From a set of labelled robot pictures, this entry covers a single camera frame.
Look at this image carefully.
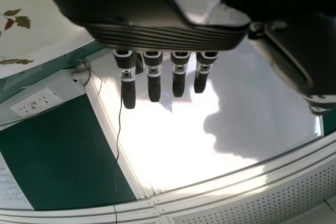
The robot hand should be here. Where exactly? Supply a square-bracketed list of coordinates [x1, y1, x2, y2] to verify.
[39, 0, 336, 116]

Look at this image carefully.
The white handwritten paper sheet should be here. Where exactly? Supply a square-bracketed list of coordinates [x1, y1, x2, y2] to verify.
[0, 153, 35, 211]

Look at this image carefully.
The grey corrugated hose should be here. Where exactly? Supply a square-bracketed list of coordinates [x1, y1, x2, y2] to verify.
[72, 67, 92, 82]

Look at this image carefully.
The white wall socket plate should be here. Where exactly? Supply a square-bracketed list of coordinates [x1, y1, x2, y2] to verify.
[9, 87, 64, 117]

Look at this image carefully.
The thin dark hanging cable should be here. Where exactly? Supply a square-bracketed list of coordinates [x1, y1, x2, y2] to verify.
[112, 77, 124, 224]

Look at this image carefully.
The perforated white cable duct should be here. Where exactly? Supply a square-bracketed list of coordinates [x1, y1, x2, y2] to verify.
[157, 153, 336, 224]

